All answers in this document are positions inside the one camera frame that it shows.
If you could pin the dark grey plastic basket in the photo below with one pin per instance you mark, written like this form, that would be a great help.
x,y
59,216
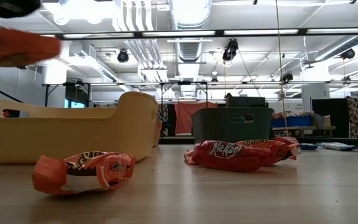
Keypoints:
x,y
216,127

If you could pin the black partition panel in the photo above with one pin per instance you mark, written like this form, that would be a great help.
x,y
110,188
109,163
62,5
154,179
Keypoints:
x,y
331,112

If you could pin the black ceiling-mounted camera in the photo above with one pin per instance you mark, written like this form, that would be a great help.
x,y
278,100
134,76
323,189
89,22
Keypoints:
x,y
230,49
348,53
287,77
123,56

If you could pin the silver ventilation duct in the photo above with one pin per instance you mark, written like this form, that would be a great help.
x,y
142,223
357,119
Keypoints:
x,y
190,18

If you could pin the blue storage bin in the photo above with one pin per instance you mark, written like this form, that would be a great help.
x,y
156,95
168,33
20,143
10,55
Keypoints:
x,y
294,122

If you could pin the black monitor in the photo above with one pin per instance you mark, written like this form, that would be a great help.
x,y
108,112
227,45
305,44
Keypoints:
x,y
247,102

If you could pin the red KitKat candy bar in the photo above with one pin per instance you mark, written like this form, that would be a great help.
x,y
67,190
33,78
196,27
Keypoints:
x,y
225,161

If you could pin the orange Reese's candy pack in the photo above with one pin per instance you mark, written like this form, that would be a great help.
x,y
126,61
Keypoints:
x,y
278,151
110,169
26,46

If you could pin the yellow plastic basket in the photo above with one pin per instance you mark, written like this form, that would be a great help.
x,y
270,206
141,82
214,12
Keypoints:
x,y
73,137

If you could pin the black overhead light bar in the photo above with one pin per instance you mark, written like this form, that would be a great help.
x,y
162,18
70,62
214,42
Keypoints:
x,y
219,32

